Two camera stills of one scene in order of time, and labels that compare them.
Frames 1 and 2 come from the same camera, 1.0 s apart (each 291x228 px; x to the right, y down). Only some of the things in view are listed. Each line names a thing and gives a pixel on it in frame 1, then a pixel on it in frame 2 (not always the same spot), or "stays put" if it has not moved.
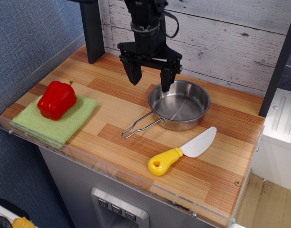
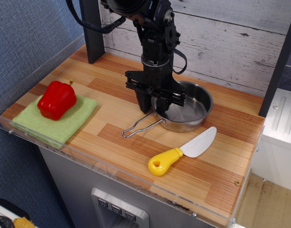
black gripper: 148,45 to 159,80
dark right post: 273,87 stays put
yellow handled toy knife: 160,165 stays put
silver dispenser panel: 111,212 stays put
